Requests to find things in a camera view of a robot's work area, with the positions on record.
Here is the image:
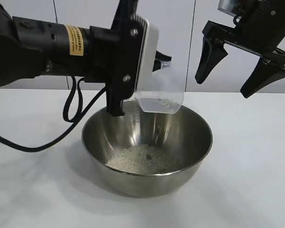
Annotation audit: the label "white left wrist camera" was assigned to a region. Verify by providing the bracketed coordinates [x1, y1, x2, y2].
[132, 19, 160, 94]

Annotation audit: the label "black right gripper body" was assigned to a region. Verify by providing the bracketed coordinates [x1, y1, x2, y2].
[202, 0, 285, 70]

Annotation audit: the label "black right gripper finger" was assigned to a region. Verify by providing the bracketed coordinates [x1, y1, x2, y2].
[240, 57, 285, 99]
[194, 34, 229, 84]

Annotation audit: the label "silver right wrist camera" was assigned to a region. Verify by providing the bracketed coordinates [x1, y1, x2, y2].
[217, 0, 251, 23]

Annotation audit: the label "white rice grains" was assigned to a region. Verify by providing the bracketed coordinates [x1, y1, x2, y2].
[106, 97, 181, 174]

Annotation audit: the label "stainless steel mixing bowl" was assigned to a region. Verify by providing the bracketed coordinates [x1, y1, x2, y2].
[81, 102, 214, 198]

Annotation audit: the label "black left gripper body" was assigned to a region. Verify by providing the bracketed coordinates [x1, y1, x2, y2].
[85, 0, 148, 117]

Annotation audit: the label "clear plastic measuring cup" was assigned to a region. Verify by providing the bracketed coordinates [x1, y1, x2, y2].
[134, 60, 185, 115]

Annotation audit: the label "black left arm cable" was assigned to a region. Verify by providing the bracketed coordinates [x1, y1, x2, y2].
[0, 75, 108, 152]

